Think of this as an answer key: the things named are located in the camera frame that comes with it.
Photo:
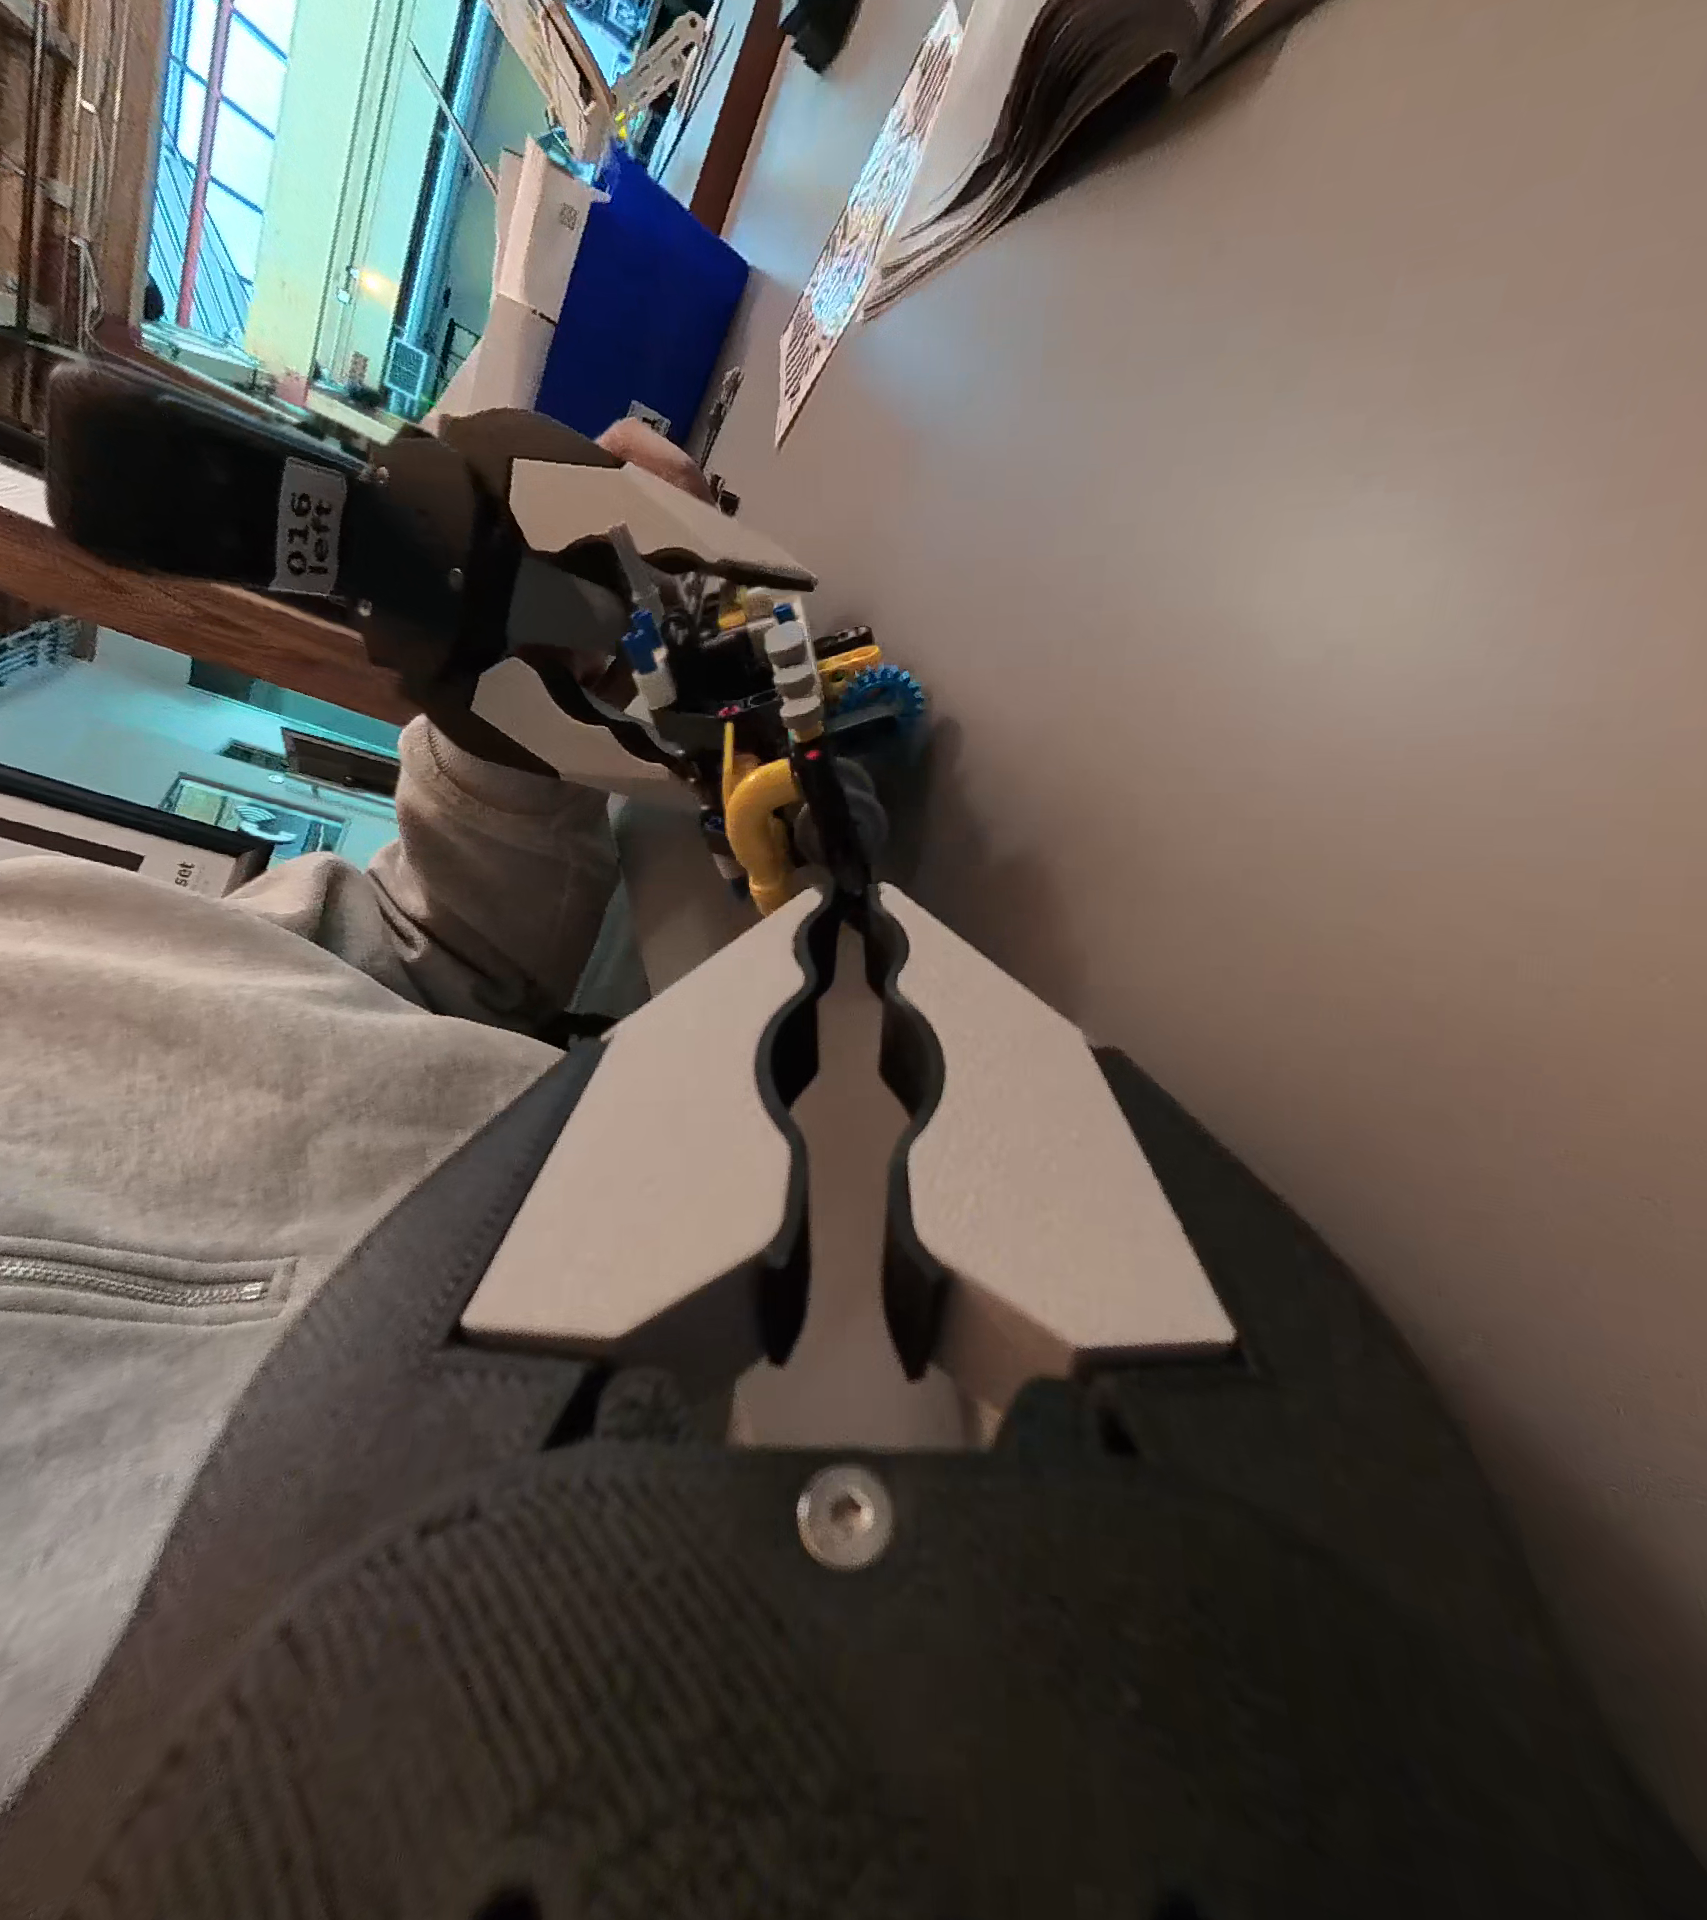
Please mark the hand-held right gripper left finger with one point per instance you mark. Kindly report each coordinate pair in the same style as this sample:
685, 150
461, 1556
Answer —
643, 1185

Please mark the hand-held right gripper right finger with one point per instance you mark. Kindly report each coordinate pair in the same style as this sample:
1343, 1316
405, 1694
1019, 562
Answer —
1047, 1200

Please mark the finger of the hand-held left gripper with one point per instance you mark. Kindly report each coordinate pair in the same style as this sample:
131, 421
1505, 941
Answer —
553, 720
643, 519

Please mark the yellow black lego model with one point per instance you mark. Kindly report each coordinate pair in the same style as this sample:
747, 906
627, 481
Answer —
763, 674

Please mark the person's left forearm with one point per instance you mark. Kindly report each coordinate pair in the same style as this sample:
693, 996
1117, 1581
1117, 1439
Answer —
491, 871

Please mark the person's left hand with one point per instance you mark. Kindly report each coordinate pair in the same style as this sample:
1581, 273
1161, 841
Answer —
649, 458

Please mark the wooden shelf board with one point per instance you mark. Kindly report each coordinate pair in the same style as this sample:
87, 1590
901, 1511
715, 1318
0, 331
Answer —
117, 585

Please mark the blue box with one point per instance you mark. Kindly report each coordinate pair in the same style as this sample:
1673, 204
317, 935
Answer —
643, 300

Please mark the white cardboard box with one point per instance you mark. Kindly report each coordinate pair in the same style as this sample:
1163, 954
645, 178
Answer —
537, 241

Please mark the window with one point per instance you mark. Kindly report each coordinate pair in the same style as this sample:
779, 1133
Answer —
311, 181

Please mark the striped sticker sheet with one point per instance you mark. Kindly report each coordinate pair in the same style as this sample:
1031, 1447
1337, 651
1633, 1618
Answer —
853, 254

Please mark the black framed poster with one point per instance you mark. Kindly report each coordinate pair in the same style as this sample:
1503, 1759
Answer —
42, 841

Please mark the small black container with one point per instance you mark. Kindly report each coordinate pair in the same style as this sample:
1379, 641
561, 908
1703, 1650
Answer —
823, 30

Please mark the open instruction booklet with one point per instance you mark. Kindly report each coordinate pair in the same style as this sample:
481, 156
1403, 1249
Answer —
1093, 105

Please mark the wooden post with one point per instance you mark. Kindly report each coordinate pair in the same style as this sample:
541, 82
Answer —
733, 120

